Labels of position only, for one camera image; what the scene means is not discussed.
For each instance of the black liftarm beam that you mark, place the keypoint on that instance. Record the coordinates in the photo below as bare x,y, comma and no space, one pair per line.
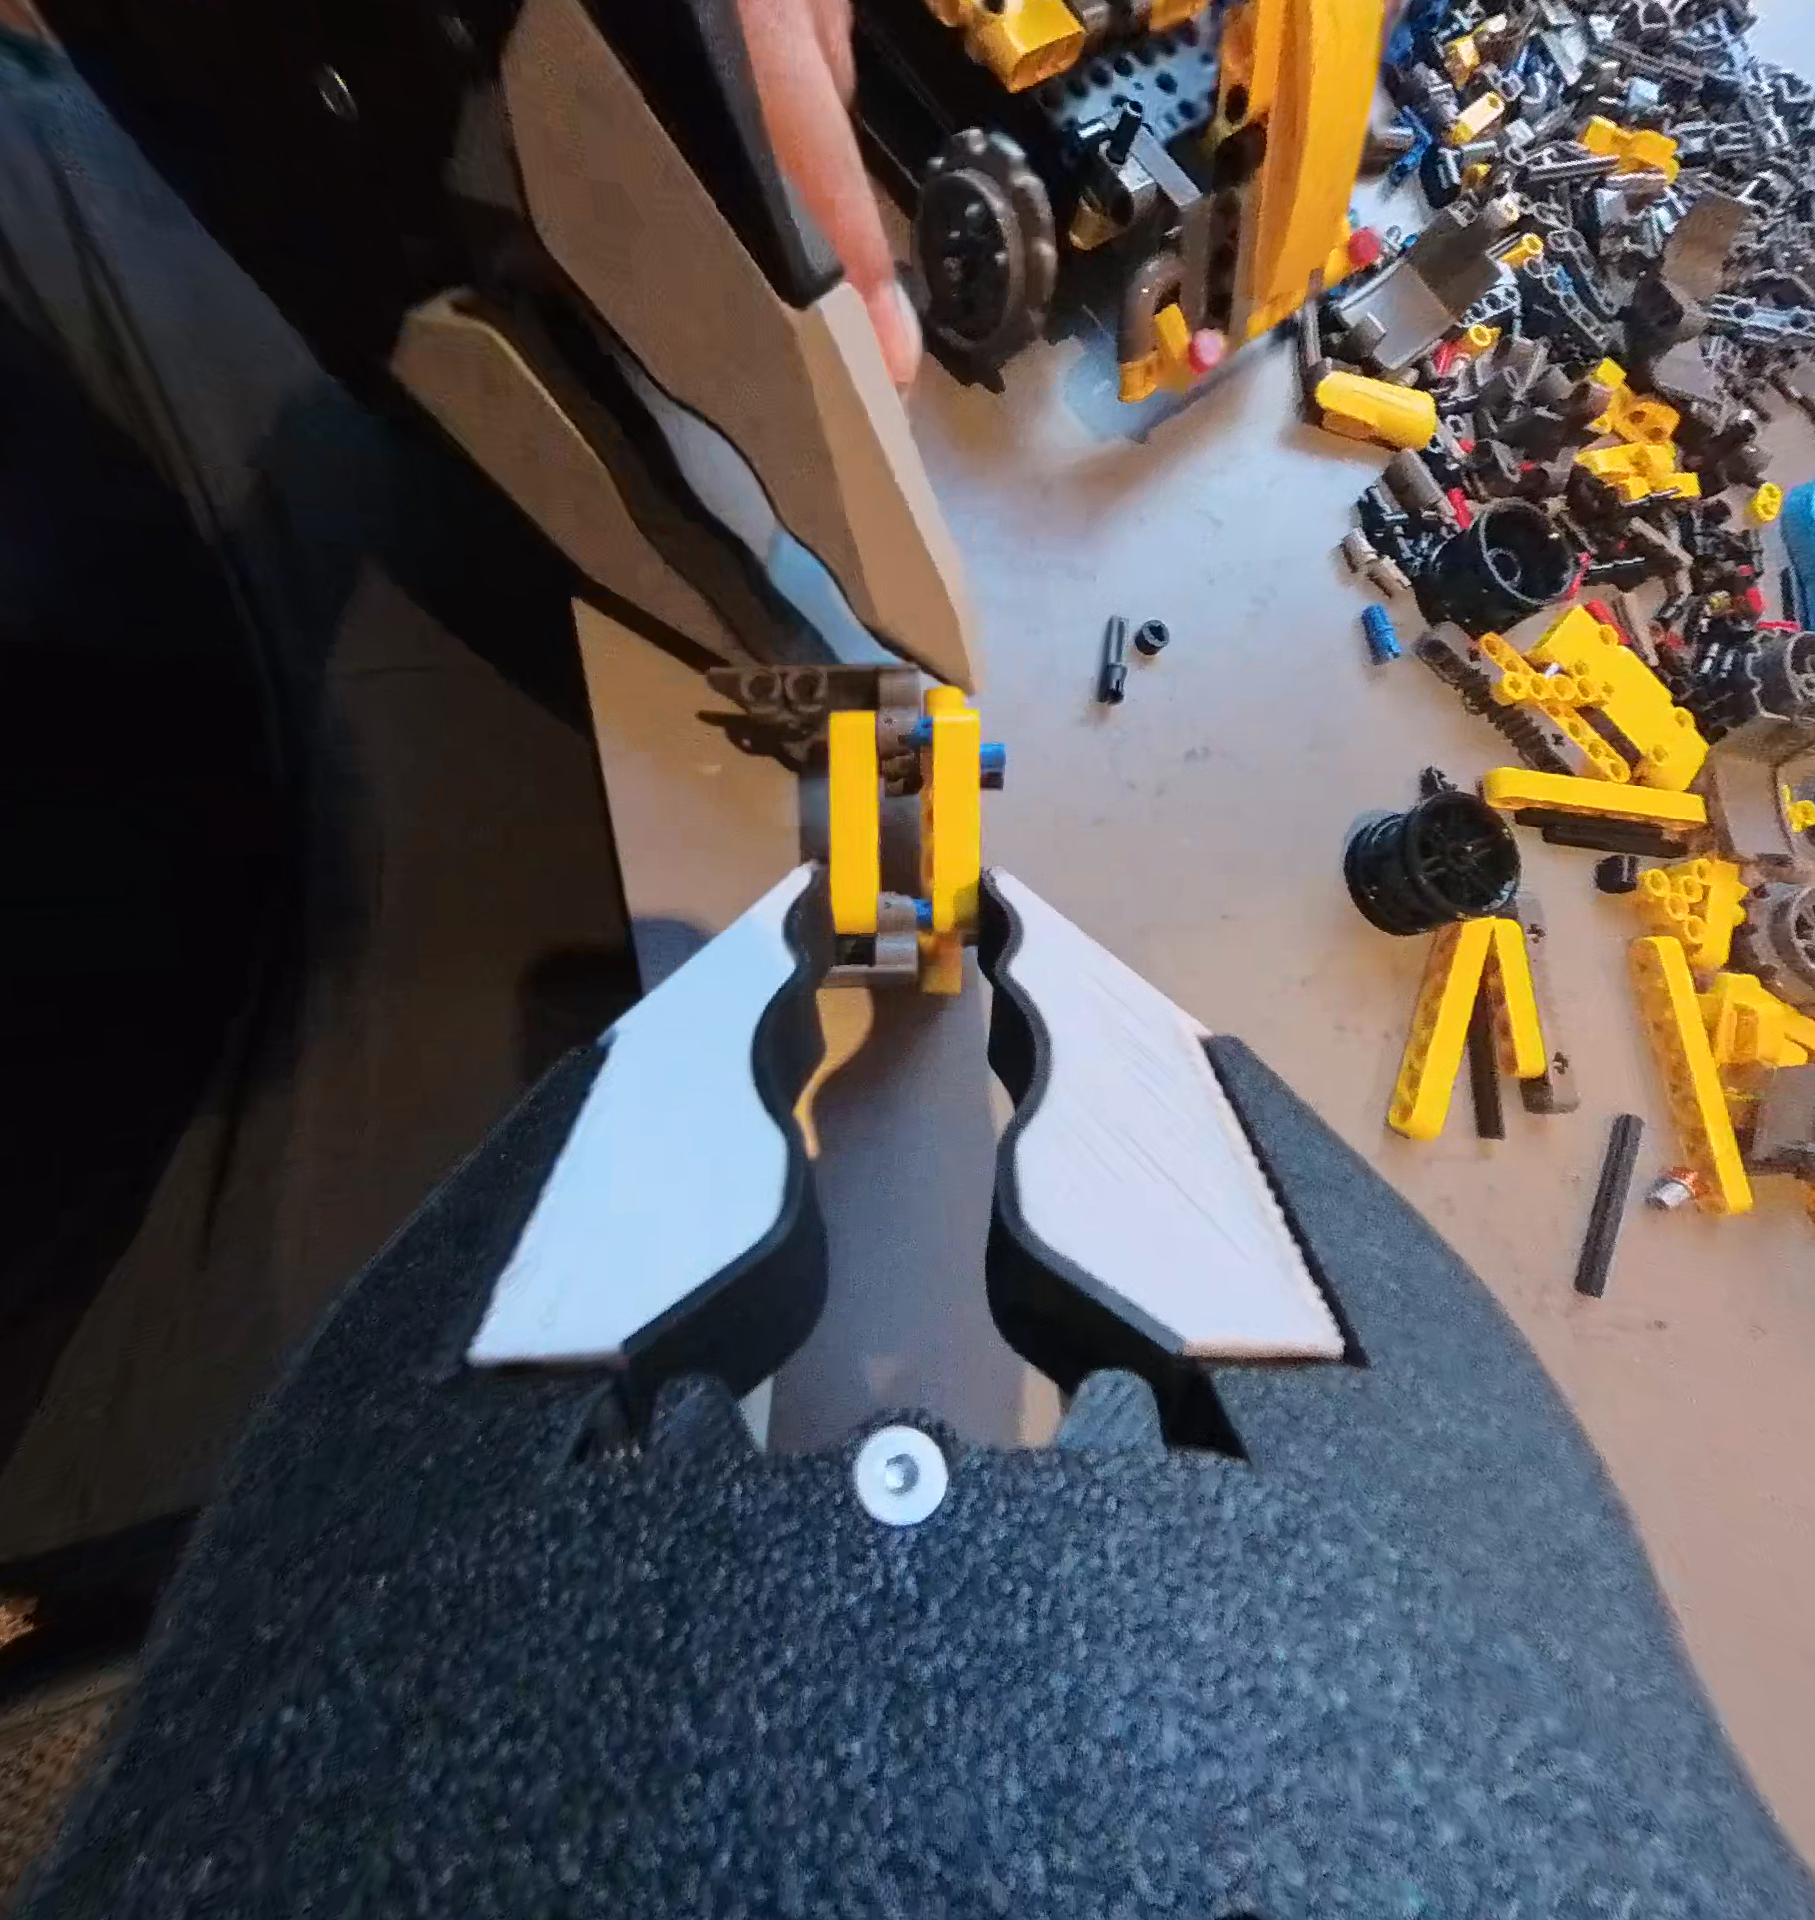
1485,1088

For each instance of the small blue connector pin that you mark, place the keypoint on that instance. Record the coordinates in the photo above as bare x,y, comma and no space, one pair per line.
1381,632

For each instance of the yellow curved panel brick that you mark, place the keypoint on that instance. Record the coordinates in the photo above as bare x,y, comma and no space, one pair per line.
1372,409

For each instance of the tan woven fabric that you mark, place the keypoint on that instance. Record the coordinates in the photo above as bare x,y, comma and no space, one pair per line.
7,1770

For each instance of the black axle rod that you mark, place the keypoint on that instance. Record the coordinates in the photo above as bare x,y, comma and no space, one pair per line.
1609,1207

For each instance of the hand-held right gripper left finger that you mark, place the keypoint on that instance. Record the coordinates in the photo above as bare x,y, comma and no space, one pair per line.
653,1170

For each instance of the small black connector pin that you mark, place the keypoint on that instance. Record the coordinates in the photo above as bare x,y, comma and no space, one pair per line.
1116,659

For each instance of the long yellow holed beam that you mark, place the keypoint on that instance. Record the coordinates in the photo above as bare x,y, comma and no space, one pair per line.
1688,1079

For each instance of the small metal piece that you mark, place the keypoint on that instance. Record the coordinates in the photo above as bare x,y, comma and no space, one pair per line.
1676,1190

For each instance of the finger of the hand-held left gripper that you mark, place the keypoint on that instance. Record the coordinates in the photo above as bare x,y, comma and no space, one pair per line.
516,404
697,300

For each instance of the short yellow liftarm beam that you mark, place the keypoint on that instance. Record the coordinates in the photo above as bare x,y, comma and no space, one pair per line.
1519,1005

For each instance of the person's left hand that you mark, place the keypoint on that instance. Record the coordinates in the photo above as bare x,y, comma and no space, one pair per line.
833,181

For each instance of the yellow toy vehicle model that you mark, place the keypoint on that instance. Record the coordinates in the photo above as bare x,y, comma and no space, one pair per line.
1297,135

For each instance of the pile of loose building bricks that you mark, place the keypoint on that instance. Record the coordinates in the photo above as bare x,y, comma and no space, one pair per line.
1598,225

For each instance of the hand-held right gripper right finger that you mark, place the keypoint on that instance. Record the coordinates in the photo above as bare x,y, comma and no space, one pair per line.
1146,1170

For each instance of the small black bushing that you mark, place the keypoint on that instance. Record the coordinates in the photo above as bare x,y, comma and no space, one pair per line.
1150,638

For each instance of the black wheel hub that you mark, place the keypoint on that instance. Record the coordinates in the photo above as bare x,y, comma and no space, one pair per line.
1500,568
1432,863

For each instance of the small yellow grey brick assembly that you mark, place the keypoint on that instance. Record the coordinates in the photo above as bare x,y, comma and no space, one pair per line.
856,824

